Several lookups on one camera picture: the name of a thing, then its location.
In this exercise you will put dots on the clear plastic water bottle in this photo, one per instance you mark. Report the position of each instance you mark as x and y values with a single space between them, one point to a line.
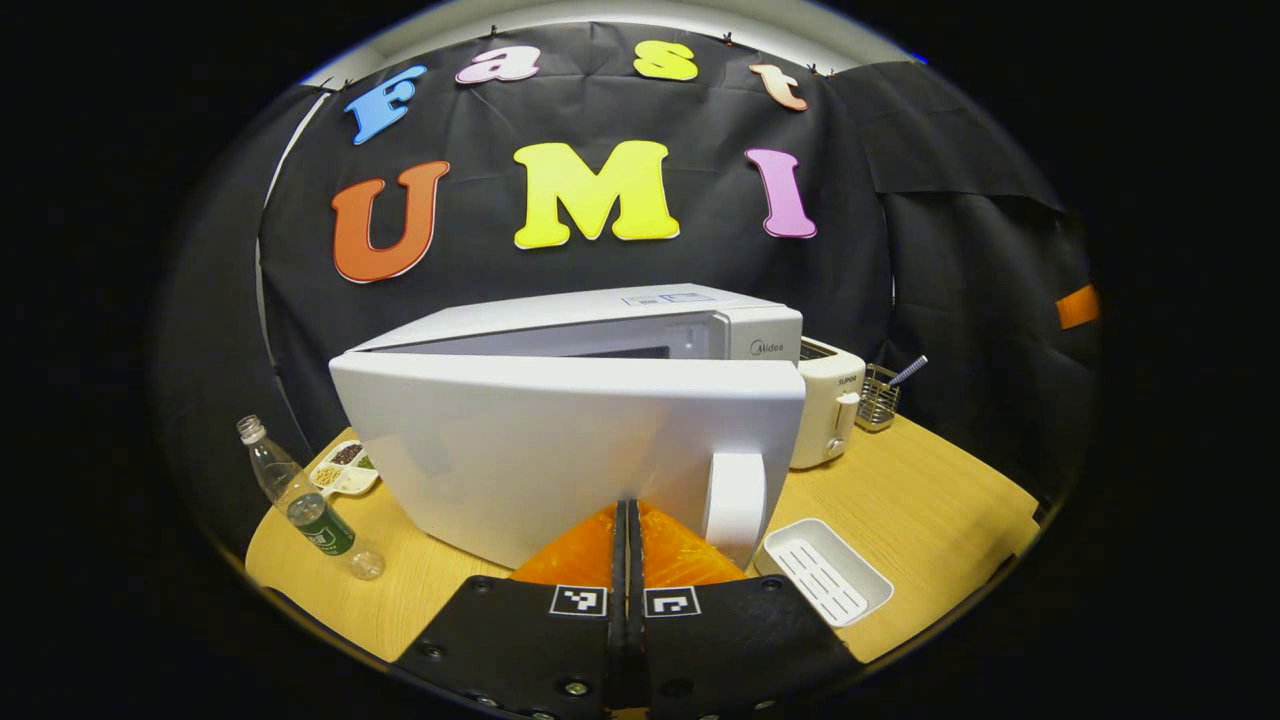
315 520

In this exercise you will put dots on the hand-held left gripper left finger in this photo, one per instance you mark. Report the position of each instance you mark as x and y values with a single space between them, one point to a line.
530 640

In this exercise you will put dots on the white toaster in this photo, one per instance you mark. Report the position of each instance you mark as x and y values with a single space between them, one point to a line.
825 410

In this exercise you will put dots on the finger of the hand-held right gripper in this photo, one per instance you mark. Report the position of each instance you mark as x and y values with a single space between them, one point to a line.
1078 307

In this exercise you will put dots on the white microwave oven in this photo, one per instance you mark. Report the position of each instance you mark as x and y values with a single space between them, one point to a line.
500 440

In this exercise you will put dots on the white rectangular dish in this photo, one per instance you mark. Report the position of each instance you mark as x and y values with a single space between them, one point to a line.
830 575

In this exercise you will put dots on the metal utensil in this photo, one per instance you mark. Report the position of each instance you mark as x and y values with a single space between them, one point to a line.
908 370

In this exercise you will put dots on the white divided snack dish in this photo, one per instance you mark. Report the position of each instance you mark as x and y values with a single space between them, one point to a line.
345 470

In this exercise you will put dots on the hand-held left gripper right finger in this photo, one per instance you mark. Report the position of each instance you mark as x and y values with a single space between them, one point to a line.
740 640

